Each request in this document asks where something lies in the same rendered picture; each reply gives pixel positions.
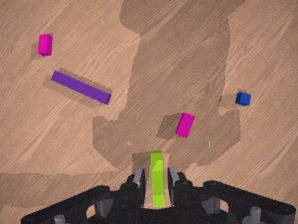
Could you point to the lime green rod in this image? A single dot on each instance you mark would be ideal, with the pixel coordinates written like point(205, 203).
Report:
point(157, 178)

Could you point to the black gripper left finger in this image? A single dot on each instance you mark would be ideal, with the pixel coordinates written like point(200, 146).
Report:
point(73, 210)

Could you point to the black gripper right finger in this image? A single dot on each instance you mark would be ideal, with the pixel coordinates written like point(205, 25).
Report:
point(192, 204)

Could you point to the magenta block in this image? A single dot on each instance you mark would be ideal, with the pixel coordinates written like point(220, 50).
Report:
point(185, 124)
point(45, 45)

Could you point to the purple rod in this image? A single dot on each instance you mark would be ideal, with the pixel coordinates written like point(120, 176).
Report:
point(81, 87)

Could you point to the small blue cube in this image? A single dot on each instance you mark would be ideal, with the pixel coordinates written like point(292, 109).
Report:
point(243, 99)

